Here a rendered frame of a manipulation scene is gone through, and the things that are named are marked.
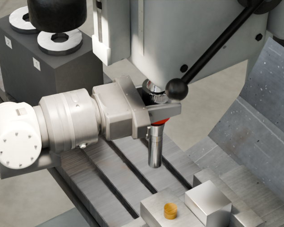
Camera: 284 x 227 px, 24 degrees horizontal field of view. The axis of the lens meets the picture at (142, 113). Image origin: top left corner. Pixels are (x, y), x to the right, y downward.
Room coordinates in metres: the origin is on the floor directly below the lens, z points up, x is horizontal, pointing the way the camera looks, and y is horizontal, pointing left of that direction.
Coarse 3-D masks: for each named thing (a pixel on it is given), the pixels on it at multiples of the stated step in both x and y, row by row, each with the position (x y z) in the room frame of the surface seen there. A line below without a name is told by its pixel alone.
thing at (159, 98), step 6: (144, 84) 0.80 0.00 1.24; (144, 90) 0.78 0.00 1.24; (144, 96) 0.78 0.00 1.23; (150, 96) 0.77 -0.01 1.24; (156, 96) 0.77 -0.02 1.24; (162, 96) 0.77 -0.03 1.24; (144, 102) 0.78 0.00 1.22; (150, 102) 0.77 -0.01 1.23; (156, 102) 0.77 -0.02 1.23; (162, 102) 0.77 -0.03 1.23; (168, 102) 0.78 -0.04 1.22
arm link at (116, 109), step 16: (128, 80) 0.81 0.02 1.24; (64, 96) 0.75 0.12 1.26; (80, 96) 0.75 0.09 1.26; (96, 96) 0.77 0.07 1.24; (112, 96) 0.78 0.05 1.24; (128, 96) 0.77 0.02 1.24; (80, 112) 0.73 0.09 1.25; (96, 112) 0.74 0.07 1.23; (112, 112) 0.74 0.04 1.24; (128, 112) 0.74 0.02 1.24; (144, 112) 0.74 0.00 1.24; (80, 128) 0.71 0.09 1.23; (96, 128) 0.72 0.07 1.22; (112, 128) 0.73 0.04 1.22; (128, 128) 0.73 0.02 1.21; (144, 128) 0.73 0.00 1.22; (80, 144) 0.71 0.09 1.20
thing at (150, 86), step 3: (150, 81) 0.79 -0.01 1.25; (147, 84) 0.79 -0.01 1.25; (150, 84) 0.79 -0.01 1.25; (153, 84) 0.79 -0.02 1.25; (147, 87) 0.79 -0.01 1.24; (150, 87) 0.79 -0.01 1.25; (153, 87) 0.78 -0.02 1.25; (156, 87) 0.78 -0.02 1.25; (150, 90) 0.78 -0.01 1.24; (153, 90) 0.78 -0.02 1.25; (156, 90) 0.78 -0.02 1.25; (159, 90) 0.78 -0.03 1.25; (162, 90) 0.78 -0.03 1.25
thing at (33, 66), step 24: (0, 24) 1.15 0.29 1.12; (24, 24) 1.13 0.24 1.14; (0, 48) 1.14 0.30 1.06; (24, 48) 1.07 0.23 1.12; (48, 48) 1.04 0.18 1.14; (72, 48) 1.04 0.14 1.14; (24, 72) 1.08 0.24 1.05; (48, 72) 1.01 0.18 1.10; (72, 72) 1.02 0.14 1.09; (96, 72) 1.06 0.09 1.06; (24, 96) 1.09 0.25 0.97
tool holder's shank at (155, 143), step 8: (152, 128) 0.78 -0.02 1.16; (160, 128) 0.78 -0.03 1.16; (152, 136) 0.78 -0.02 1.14; (160, 136) 0.79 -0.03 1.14; (152, 144) 0.78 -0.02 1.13; (160, 144) 0.79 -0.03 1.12; (152, 152) 0.78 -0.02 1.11; (160, 152) 0.79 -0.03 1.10; (152, 160) 0.78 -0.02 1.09; (160, 160) 0.79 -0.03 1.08
